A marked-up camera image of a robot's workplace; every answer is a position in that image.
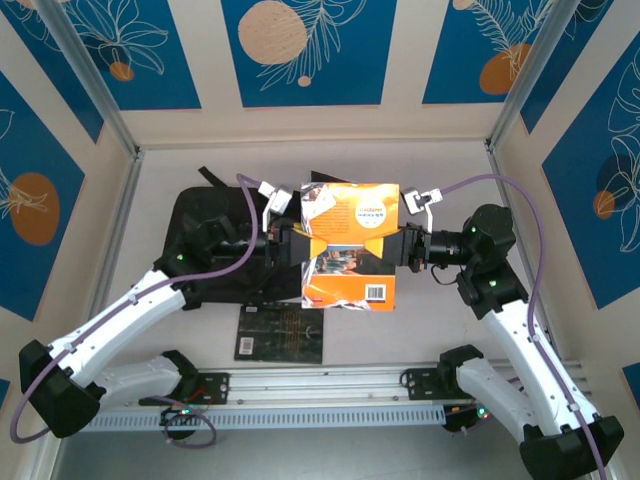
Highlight black fabric backpack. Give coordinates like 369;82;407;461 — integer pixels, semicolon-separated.
167;166;314;311

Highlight orange paperback book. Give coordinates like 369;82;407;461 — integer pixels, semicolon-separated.
298;180;402;314

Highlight dark paperback book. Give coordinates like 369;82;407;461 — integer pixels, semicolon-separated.
233;303;325;364

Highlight black control board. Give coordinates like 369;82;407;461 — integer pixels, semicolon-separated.
442;402;494;435
158;403;204;429

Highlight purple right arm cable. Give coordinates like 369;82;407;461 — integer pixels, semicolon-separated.
439;173;609;480

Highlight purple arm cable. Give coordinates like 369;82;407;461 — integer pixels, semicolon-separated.
439;173;609;480
10;172;271;445

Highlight aluminium table side rail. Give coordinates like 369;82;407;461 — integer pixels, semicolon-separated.
92;149;146;306
485;141;559;351

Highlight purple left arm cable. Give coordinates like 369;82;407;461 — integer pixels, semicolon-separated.
10;172;271;445

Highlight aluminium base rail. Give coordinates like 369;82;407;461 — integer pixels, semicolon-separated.
99;360;586;409

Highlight aluminium upright frame post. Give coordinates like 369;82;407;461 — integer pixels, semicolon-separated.
35;0;144;160
485;0;585;151

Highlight grey slotted cable duct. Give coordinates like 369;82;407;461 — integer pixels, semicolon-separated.
87;404;447;432

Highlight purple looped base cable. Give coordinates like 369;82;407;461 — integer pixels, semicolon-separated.
162;390;219;450

